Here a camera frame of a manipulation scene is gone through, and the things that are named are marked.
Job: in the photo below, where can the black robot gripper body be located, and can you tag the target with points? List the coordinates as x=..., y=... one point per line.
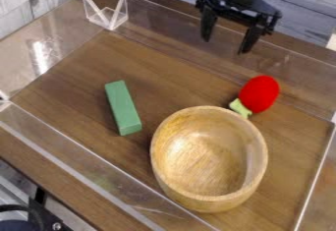
x=247, y=12

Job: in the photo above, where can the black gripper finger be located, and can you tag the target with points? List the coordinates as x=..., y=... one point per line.
x=251, y=38
x=209, y=20

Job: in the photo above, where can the red plush strawberry toy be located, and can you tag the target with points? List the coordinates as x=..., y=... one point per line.
x=257, y=96

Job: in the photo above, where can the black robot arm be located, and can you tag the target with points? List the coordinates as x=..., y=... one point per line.
x=254, y=13

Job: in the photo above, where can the green rectangular block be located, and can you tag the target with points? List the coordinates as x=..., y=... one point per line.
x=123, y=108

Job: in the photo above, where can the wooden bowl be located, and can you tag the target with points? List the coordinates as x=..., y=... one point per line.
x=209, y=158

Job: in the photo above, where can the clear acrylic corner bracket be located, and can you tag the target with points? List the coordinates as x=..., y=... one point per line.
x=107, y=18

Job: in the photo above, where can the black clamp with cable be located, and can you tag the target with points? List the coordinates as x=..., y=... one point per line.
x=37, y=218

